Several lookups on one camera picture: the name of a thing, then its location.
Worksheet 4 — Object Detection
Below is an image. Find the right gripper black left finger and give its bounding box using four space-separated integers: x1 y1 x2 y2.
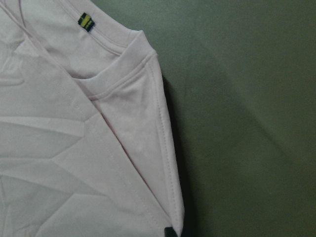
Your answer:
164 227 177 237

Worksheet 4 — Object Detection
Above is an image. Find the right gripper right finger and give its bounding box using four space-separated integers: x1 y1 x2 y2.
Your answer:
181 226 194 237

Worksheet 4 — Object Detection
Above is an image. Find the pink Snoopy t-shirt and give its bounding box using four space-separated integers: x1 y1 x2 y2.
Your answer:
0 0 184 237

